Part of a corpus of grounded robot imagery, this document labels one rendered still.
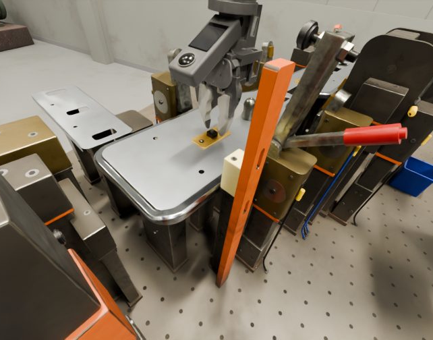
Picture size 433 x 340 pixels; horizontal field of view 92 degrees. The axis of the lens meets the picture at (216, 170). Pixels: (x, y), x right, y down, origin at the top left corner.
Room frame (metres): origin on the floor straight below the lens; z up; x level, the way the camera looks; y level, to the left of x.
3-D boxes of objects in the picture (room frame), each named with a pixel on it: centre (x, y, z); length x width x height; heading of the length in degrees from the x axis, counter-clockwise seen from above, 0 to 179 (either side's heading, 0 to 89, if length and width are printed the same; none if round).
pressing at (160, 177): (0.75, -0.28, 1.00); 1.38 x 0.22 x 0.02; 142
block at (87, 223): (0.16, 0.19, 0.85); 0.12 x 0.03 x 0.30; 52
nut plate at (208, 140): (0.36, 0.02, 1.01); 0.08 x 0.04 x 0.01; 141
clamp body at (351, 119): (0.38, -0.25, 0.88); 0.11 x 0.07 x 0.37; 52
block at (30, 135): (0.23, 0.29, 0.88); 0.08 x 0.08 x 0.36; 52
